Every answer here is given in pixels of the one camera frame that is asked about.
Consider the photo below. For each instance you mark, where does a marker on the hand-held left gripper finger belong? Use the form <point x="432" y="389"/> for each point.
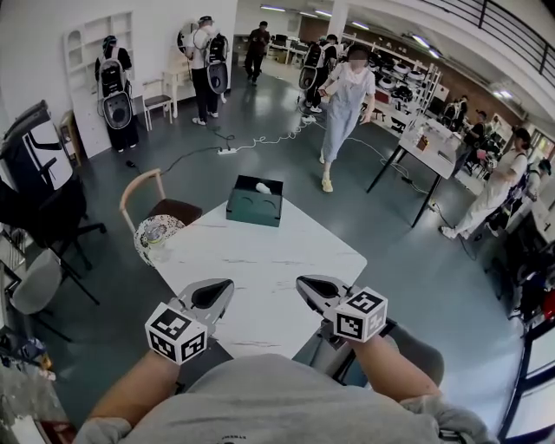
<point x="214" y="314"/>
<point x="184" y="300"/>

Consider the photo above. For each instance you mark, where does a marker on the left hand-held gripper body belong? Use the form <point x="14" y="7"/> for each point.
<point x="173" y="334"/>

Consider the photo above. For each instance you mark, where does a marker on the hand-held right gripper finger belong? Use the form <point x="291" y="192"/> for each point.
<point x="316" y="304"/>
<point x="349" y="288"/>

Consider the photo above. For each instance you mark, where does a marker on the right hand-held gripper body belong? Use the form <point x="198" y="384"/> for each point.
<point x="360" y="314"/>

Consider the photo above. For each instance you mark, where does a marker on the dark green box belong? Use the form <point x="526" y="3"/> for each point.
<point x="253" y="208"/>

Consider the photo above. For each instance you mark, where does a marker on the white cloth piece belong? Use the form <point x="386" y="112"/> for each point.
<point x="263" y="188"/>

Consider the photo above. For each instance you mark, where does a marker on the person's right forearm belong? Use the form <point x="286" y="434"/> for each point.
<point x="390" y="368"/>

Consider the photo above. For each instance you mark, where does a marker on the person's left forearm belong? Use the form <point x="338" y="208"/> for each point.
<point x="130" y="390"/>

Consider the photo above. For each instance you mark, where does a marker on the grey shell chair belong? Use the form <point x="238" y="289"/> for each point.
<point x="416" y="351"/>
<point x="37" y="282"/>

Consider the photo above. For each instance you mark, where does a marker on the clear plastic water bottle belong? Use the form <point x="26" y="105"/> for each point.
<point x="155" y="236"/>

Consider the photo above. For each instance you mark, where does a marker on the floral black white cushion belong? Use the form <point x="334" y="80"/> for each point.
<point x="175" y="224"/>

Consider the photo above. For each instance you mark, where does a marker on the wooden chair with brown seat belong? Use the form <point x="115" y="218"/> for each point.
<point x="178" y="208"/>

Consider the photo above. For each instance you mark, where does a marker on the black office chair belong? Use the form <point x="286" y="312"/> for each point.
<point x="529" y="282"/>
<point x="60" y="208"/>

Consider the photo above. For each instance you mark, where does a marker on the white power strip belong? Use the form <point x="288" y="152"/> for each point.
<point x="226" y="151"/>

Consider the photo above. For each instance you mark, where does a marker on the white table with black legs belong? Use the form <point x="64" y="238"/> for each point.
<point x="429" y="152"/>

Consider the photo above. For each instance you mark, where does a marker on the red bag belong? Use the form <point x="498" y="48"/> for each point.
<point x="548" y="303"/>

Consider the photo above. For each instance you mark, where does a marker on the small wooden side cabinet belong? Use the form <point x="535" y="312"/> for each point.
<point x="69" y="139"/>

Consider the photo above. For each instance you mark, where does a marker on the white chair with dark seat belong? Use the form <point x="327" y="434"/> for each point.
<point x="157" y="102"/>

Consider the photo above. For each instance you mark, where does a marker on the white equipment shelving rack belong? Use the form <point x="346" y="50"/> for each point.
<point x="399" y="78"/>

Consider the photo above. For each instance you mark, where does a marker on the white vanity table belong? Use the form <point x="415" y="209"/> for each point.
<point x="175" y="82"/>

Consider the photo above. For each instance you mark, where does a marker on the oval vanity mirror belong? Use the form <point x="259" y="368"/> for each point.
<point x="183" y="39"/>

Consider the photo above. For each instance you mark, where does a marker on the black balcony railing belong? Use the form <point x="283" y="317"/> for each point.
<point x="542" y="56"/>

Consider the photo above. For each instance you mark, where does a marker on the black window frame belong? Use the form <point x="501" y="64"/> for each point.
<point x="522" y="377"/>

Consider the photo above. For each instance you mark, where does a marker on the white wall shelf unit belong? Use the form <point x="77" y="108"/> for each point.
<point x="82" y="56"/>

